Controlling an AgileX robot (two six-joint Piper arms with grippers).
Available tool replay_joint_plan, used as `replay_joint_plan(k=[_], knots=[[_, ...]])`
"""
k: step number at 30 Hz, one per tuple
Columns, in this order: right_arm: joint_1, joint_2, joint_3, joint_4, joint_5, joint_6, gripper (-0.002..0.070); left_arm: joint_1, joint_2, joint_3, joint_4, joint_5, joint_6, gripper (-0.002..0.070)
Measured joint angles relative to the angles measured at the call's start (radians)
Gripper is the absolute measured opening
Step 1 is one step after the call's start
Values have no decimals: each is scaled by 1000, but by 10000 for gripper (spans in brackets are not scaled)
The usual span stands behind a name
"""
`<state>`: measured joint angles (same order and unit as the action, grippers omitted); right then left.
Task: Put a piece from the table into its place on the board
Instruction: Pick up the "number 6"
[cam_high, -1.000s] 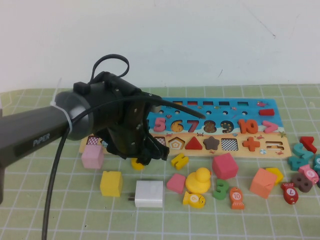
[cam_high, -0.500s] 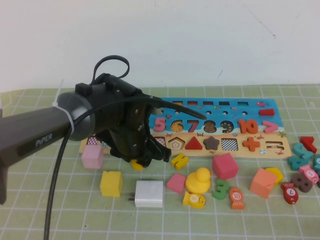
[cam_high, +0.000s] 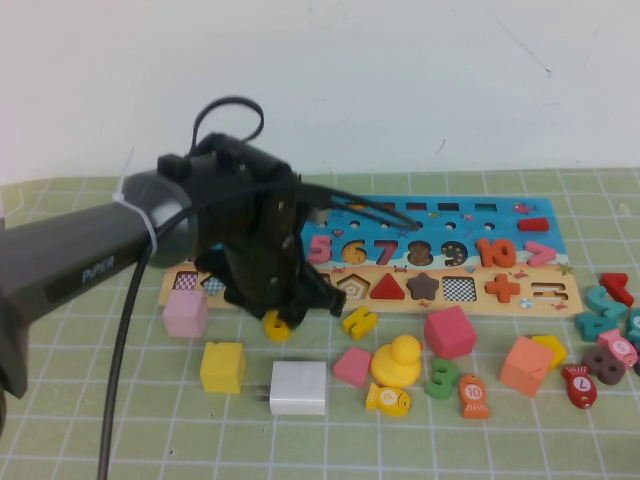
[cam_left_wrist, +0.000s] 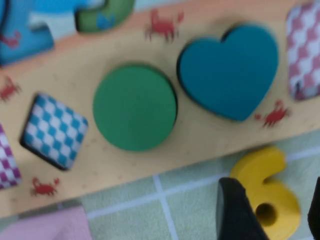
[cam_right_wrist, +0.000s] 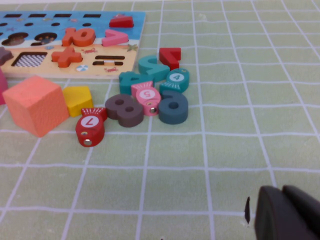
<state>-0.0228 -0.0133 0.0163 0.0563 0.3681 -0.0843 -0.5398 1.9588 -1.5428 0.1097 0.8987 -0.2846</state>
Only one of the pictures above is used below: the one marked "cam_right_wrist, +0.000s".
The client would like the dark blue number nine piece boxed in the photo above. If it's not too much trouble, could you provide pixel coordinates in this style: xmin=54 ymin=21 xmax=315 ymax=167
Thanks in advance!
xmin=157 ymin=90 xmax=189 ymax=125

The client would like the orange cube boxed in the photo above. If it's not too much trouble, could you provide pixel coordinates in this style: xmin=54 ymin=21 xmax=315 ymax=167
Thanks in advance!
xmin=1 ymin=75 xmax=70 ymax=138

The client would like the red fish number seven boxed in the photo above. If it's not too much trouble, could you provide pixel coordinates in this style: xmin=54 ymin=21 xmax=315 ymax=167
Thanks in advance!
xmin=75 ymin=107 xmax=108 ymax=148

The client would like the red minus sign piece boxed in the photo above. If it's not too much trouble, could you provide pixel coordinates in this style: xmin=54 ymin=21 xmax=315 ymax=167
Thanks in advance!
xmin=109 ymin=15 xmax=135 ymax=28

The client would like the orange plus sign piece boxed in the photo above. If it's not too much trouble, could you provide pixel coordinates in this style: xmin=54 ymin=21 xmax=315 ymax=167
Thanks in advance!
xmin=51 ymin=46 xmax=83 ymax=68

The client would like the blue beach number puzzle board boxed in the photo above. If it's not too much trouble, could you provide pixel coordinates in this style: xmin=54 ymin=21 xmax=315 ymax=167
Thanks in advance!
xmin=0 ymin=10 xmax=147 ymax=80

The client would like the green checked tablecloth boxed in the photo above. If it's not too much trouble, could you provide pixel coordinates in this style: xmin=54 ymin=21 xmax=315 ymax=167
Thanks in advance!
xmin=0 ymin=0 xmax=320 ymax=240

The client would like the teal fish number four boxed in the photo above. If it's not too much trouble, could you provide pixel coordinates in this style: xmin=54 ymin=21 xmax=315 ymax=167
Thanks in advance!
xmin=159 ymin=67 xmax=190 ymax=94

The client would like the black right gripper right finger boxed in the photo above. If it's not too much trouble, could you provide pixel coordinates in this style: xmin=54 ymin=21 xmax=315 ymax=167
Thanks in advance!
xmin=282 ymin=184 xmax=320 ymax=235

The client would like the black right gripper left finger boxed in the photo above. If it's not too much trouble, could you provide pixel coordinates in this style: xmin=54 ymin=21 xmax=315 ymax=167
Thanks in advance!
xmin=254 ymin=185 xmax=320 ymax=240

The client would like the orange number ten piece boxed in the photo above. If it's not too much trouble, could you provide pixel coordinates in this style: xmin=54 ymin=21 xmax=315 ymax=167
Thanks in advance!
xmin=61 ymin=27 xmax=97 ymax=48

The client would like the yellow pentagon piece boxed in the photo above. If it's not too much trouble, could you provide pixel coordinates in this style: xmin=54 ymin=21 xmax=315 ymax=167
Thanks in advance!
xmin=62 ymin=86 xmax=95 ymax=118

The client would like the teal number four piece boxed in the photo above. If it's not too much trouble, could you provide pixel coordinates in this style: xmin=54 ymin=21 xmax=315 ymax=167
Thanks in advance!
xmin=118 ymin=71 xmax=156 ymax=96

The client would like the teal number two piece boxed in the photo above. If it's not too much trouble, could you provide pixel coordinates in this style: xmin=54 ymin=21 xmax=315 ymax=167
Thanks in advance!
xmin=137 ymin=54 xmax=171 ymax=82

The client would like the magenta cube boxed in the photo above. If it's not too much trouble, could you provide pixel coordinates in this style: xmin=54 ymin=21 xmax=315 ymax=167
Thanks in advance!
xmin=0 ymin=67 xmax=9 ymax=106

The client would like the pink greater-than sign piece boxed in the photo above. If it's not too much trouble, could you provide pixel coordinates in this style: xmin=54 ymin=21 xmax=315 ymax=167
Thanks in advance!
xmin=101 ymin=29 xmax=130 ymax=48

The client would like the red number seven piece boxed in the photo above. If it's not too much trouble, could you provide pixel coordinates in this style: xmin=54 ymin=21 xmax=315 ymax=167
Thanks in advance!
xmin=159 ymin=47 xmax=182 ymax=71

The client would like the pink fish number five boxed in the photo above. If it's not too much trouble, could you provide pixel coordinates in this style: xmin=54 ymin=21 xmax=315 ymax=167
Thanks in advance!
xmin=130 ymin=80 xmax=162 ymax=117

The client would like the brown number eight piece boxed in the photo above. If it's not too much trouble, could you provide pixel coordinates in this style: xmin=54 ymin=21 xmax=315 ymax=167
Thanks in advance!
xmin=104 ymin=93 xmax=145 ymax=128

